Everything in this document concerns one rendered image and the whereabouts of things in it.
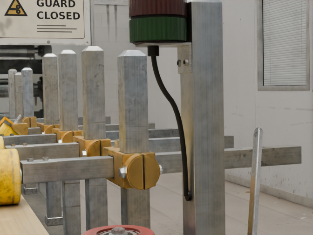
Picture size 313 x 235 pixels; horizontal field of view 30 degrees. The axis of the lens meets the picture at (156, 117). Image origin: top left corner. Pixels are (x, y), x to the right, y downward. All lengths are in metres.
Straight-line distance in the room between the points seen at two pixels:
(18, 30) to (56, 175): 2.04
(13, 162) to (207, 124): 0.33
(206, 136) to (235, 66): 5.72
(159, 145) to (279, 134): 4.45
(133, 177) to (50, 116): 0.78
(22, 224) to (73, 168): 0.16
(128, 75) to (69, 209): 0.58
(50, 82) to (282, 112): 4.11
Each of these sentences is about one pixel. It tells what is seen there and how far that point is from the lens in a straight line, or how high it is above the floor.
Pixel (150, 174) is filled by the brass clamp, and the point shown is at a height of 0.94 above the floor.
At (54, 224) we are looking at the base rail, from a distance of 1.61.
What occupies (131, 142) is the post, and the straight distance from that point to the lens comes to 0.84.
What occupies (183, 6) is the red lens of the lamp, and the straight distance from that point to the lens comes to 0.60.
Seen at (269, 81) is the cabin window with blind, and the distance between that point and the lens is 5.78.
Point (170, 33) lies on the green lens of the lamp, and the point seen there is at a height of 1.12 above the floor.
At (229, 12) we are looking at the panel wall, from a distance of 6.48.
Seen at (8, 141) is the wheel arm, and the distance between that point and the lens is 1.35.
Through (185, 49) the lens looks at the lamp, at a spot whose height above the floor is 1.10.
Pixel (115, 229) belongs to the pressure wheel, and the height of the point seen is 0.91.
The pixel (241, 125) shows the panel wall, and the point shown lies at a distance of 6.25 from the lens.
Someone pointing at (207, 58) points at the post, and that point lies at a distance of 0.61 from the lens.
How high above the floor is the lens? 1.07
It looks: 3 degrees down
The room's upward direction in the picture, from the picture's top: 1 degrees counter-clockwise
